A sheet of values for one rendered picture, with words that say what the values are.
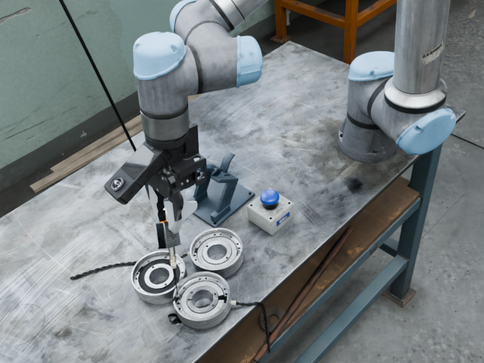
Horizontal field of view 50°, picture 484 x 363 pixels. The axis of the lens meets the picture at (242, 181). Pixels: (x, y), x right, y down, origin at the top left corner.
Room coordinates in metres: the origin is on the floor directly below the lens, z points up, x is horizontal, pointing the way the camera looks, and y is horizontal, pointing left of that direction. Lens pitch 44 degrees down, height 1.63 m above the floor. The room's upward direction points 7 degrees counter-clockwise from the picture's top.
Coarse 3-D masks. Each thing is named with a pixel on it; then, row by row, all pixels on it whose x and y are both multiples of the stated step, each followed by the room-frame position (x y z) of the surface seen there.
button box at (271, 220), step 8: (256, 200) 0.76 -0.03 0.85; (280, 200) 0.75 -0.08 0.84; (288, 200) 0.74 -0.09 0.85; (248, 208) 0.74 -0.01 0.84; (256, 208) 0.73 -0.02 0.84; (264, 208) 0.73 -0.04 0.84; (272, 208) 0.73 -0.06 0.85; (280, 208) 0.73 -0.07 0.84; (288, 208) 0.72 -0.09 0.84; (248, 216) 0.74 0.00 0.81; (256, 216) 0.72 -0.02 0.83; (264, 216) 0.71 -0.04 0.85; (272, 216) 0.71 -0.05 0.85; (280, 216) 0.71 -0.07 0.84; (288, 216) 0.72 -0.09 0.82; (256, 224) 0.73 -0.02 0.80; (264, 224) 0.71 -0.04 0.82; (272, 224) 0.69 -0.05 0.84; (280, 224) 0.71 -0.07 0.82; (272, 232) 0.69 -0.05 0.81
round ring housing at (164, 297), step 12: (156, 252) 0.66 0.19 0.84; (168, 252) 0.65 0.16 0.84; (144, 264) 0.64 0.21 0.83; (156, 264) 0.63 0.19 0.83; (180, 264) 0.63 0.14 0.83; (132, 276) 0.60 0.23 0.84; (156, 276) 0.62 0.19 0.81; (168, 276) 0.62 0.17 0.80; (180, 276) 0.60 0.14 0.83; (144, 300) 0.56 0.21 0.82; (156, 300) 0.55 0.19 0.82; (168, 300) 0.56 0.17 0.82
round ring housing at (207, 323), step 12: (192, 276) 0.59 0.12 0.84; (204, 276) 0.59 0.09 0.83; (216, 276) 0.58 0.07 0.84; (180, 288) 0.57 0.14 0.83; (204, 288) 0.56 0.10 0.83; (228, 288) 0.55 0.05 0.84; (180, 300) 0.55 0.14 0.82; (192, 300) 0.55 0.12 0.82; (216, 300) 0.53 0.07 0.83; (228, 300) 0.52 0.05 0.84; (180, 312) 0.51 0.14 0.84; (204, 312) 0.51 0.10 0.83; (228, 312) 0.52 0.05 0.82; (192, 324) 0.49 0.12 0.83; (204, 324) 0.49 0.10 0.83; (216, 324) 0.50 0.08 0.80
